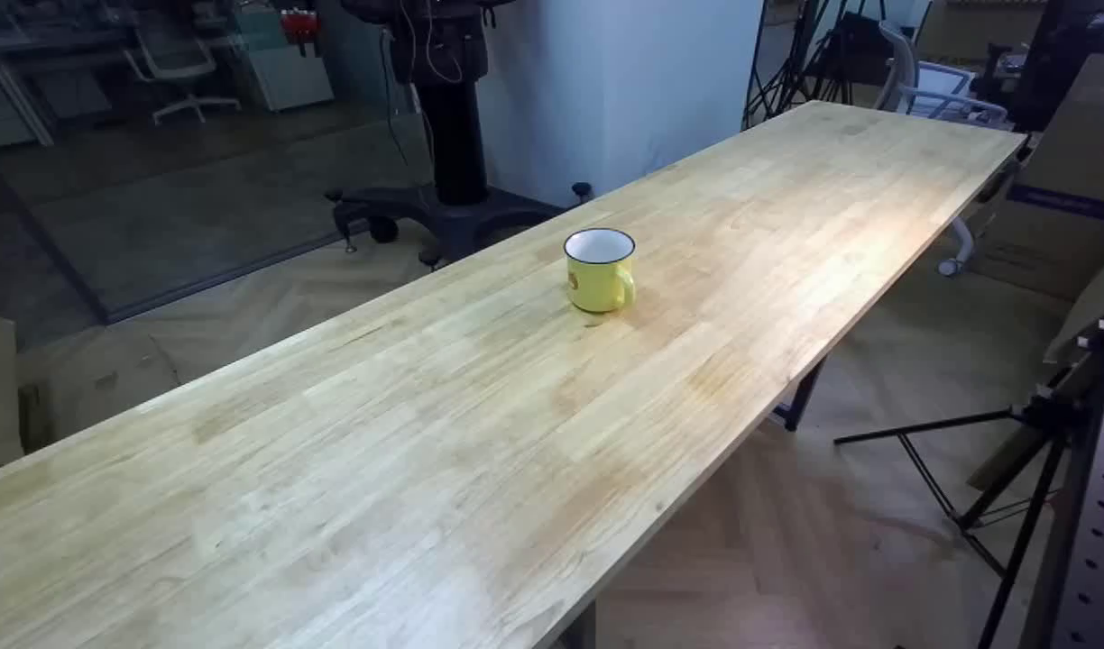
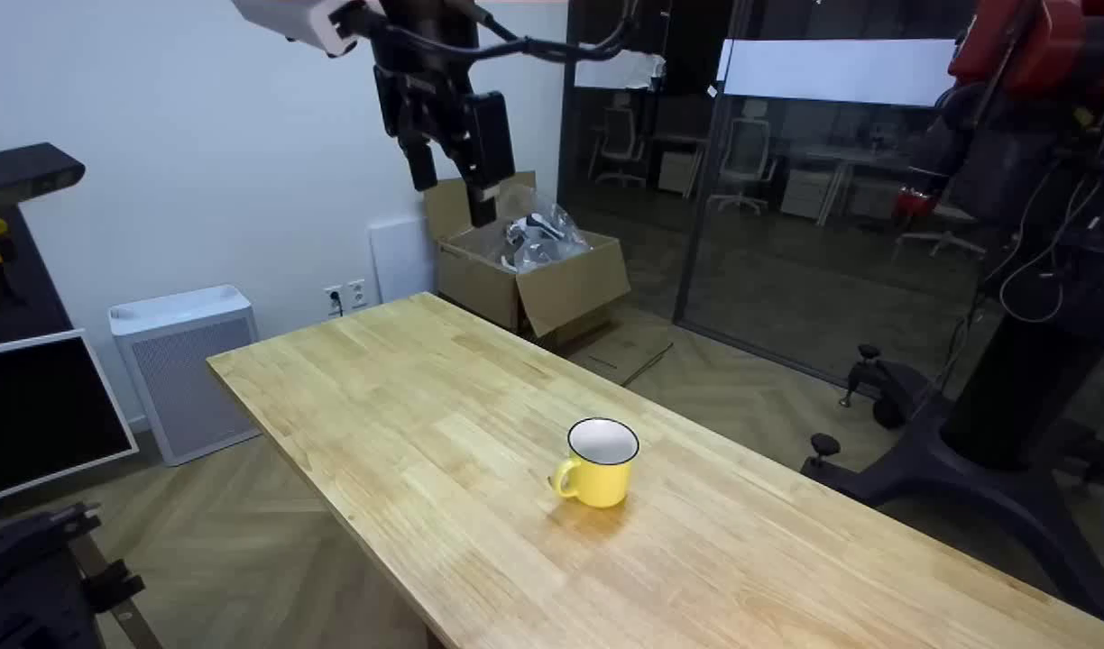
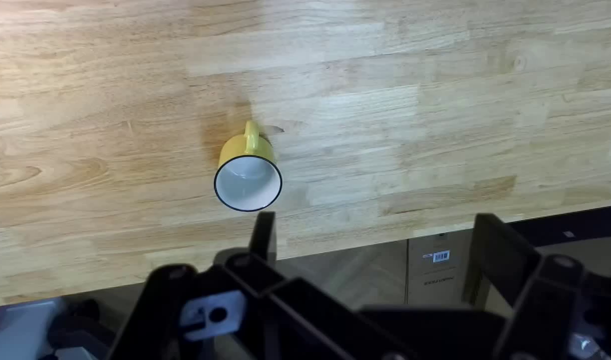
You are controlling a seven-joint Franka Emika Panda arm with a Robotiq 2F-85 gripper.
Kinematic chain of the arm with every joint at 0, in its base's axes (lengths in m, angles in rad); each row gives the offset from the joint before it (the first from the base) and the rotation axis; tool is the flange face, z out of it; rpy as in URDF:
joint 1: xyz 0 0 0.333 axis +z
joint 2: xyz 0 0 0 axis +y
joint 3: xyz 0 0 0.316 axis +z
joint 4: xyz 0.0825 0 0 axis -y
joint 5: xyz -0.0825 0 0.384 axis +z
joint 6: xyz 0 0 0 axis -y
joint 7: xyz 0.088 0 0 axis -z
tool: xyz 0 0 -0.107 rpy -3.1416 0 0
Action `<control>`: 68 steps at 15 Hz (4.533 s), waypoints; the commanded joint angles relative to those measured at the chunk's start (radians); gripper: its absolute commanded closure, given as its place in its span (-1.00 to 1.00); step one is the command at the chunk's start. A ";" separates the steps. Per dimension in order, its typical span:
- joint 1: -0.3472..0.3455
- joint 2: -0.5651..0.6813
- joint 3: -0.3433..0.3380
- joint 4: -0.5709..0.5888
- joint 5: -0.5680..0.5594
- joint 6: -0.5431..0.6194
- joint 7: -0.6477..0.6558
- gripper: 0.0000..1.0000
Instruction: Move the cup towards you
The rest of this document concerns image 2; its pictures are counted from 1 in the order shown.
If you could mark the white air purifier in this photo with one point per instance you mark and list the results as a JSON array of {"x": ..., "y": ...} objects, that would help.
[{"x": 187, "y": 372}]

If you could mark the white board behind glass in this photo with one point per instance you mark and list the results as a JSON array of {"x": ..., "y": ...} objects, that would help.
[{"x": 833, "y": 74}]

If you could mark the white wall outlet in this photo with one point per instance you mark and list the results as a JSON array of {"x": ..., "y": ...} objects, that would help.
[{"x": 348, "y": 294}]

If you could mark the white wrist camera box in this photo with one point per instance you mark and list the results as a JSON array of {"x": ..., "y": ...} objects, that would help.
[{"x": 298, "y": 20}]

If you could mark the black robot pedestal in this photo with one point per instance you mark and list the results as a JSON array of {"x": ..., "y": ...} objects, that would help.
[{"x": 1023, "y": 396}]

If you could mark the white wall panel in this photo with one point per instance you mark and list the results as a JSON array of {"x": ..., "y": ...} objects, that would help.
[{"x": 399, "y": 256}]

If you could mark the black equipment stand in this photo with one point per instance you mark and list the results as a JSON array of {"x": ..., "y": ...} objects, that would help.
[{"x": 33, "y": 577}]

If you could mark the black monitor with white frame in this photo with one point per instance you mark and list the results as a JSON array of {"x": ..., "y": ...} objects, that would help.
[{"x": 40, "y": 414}]

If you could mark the black shelf unit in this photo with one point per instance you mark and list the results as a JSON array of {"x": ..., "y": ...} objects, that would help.
[{"x": 15, "y": 173}]

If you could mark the red office chair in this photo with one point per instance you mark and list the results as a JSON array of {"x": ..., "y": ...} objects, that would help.
[{"x": 926, "y": 217}]

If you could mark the open cardboard box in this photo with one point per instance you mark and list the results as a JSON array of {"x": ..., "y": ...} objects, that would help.
[{"x": 552, "y": 281}]

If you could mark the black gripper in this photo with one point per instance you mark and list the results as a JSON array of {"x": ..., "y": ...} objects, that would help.
[{"x": 422, "y": 74}]

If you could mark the yellow enamel mug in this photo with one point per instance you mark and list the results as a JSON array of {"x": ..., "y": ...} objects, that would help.
[{"x": 597, "y": 473}]

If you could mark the red Baxter robot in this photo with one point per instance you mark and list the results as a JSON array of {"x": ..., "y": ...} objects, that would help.
[{"x": 1042, "y": 54}]

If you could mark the crumpled clear plastic bag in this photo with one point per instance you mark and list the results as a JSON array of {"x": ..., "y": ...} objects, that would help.
[{"x": 537, "y": 238}]

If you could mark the white paper on glass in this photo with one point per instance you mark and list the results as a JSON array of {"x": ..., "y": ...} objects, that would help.
[{"x": 618, "y": 74}]

